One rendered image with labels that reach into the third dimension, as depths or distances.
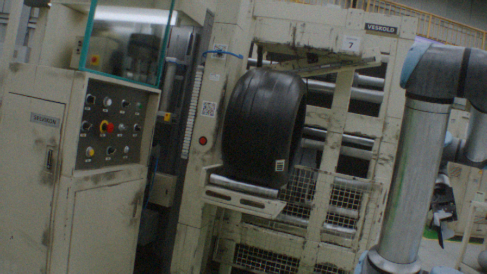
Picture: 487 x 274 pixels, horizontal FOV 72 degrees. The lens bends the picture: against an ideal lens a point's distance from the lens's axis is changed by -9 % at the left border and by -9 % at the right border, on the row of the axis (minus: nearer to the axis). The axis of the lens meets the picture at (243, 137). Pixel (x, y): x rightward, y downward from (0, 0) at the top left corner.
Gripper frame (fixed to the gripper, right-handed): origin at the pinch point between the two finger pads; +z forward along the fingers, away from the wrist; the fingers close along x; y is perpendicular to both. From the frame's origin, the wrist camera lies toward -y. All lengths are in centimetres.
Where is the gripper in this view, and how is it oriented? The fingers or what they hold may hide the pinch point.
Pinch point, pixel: (438, 238)
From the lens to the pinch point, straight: 136.4
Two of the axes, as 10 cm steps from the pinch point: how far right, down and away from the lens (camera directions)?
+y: 8.6, -1.9, -4.7
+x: 4.6, 7.0, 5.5
